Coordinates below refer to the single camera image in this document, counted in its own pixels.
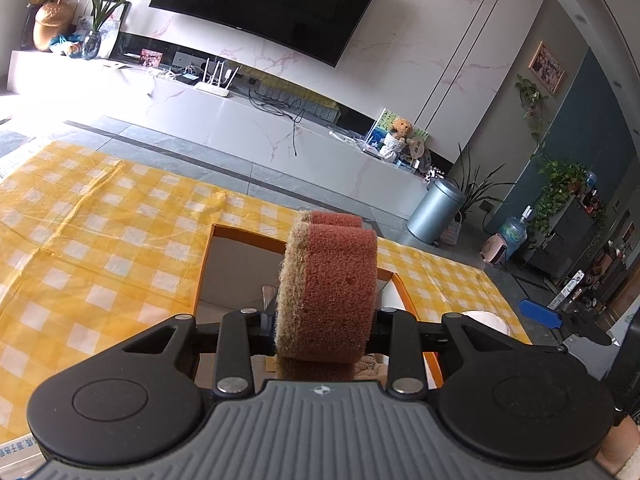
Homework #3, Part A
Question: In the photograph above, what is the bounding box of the white round cloth pad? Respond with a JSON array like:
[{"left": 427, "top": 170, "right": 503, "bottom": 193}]
[{"left": 464, "top": 310, "right": 512, "bottom": 336}]

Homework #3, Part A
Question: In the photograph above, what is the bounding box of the brown red sponge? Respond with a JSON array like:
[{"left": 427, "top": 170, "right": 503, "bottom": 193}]
[{"left": 274, "top": 211, "right": 378, "bottom": 382}]

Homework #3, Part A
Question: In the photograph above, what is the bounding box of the brown plush towel bundle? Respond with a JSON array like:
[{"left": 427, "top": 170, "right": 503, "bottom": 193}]
[{"left": 354, "top": 354, "right": 388, "bottom": 386}]

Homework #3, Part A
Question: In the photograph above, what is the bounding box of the orange white storage box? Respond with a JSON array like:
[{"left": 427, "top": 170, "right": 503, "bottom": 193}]
[{"left": 194, "top": 226, "right": 442, "bottom": 389}]

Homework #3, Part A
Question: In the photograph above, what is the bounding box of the pink small stool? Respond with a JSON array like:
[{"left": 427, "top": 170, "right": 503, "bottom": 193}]
[{"left": 480, "top": 233, "right": 508, "bottom": 266}]

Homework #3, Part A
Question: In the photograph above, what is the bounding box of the blue water bottle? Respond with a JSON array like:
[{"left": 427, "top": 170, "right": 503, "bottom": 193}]
[{"left": 498, "top": 206, "right": 533, "bottom": 260}]

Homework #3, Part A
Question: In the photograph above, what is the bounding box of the grey metal trash can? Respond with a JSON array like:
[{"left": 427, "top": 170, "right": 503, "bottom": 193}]
[{"left": 407, "top": 179, "right": 465, "bottom": 244}]

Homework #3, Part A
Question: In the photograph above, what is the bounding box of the hanging green vine plant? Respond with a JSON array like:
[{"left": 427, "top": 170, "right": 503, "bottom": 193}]
[{"left": 514, "top": 74, "right": 588, "bottom": 236}]

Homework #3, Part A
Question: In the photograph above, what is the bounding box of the floor plant by trash can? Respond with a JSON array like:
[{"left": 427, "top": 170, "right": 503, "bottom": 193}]
[{"left": 439, "top": 145, "right": 513, "bottom": 246}]

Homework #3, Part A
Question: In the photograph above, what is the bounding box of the yellow checkered tablecloth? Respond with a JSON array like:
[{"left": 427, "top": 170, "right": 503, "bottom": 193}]
[{"left": 0, "top": 140, "right": 533, "bottom": 443}]

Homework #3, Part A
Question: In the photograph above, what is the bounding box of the teddy bear figure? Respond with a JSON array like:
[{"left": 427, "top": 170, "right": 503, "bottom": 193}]
[{"left": 380, "top": 117, "right": 413, "bottom": 162}]

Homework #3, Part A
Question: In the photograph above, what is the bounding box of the white tv console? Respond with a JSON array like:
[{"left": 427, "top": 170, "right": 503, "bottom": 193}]
[{"left": 8, "top": 51, "right": 425, "bottom": 218}]

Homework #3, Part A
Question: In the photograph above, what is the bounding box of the white wifi router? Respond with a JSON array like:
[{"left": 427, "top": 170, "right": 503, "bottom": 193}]
[{"left": 195, "top": 58, "right": 240, "bottom": 98}]

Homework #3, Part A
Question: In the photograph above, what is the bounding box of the small milk carton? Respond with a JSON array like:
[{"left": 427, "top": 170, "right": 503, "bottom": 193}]
[{"left": 0, "top": 434, "right": 46, "bottom": 480}]

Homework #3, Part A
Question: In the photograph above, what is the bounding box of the green plant in vase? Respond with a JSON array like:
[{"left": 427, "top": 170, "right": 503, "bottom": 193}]
[{"left": 81, "top": 0, "right": 128, "bottom": 61}]

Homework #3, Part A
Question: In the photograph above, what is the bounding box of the acorn shaped jar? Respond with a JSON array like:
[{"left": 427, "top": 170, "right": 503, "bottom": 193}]
[{"left": 32, "top": 0, "right": 74, "bottom": 51}]

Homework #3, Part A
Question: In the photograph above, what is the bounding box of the framed wall picture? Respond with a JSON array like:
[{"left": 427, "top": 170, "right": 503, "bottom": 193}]
[{"left": 528, "top": 41, "right": 565, "bottom": 94}]

